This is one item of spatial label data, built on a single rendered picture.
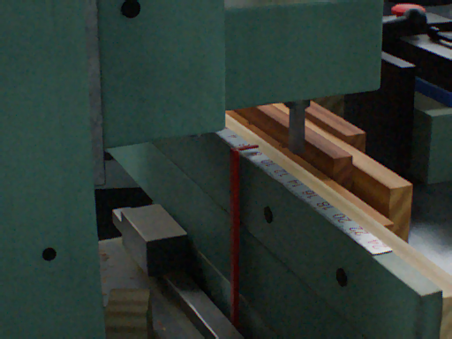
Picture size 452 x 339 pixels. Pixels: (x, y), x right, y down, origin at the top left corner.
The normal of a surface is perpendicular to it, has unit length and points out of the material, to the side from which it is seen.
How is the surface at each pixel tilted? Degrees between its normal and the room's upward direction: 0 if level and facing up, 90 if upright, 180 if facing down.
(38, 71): 90
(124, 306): 0
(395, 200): 90
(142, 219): 0
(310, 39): 90
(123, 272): 0
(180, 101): 90
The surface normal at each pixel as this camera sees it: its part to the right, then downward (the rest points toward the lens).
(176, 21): 0.40, 0.33
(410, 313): -0.92, 0.15
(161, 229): 0.00, -0.93
